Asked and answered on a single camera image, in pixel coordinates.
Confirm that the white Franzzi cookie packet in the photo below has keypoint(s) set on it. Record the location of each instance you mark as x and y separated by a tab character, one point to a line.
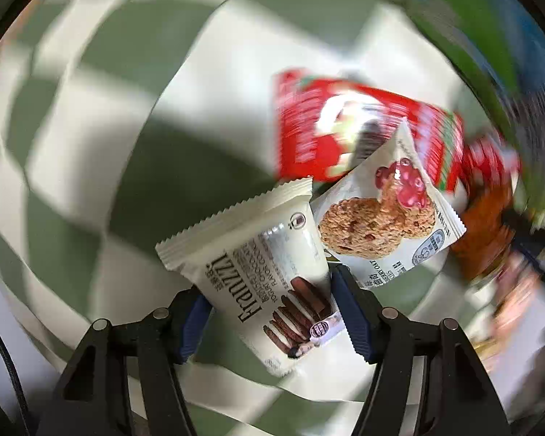
261	264

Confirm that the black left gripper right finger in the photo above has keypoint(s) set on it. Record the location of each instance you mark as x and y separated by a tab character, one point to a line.
456	396

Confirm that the green white checkered mat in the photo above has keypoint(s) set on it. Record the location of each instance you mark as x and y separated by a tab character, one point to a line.
122	120

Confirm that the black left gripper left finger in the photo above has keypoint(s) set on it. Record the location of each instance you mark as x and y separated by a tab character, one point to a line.
92	396

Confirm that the brown snack packet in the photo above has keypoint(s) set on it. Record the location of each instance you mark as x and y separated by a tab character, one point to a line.
486	237

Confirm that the red long snack packet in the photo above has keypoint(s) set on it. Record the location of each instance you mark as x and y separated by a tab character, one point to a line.
327	126

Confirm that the white cranberry oat cookie packet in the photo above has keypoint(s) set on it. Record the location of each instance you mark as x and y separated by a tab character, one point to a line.
386	217

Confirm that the small red candy packet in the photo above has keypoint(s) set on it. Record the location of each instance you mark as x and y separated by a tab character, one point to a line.
488	161

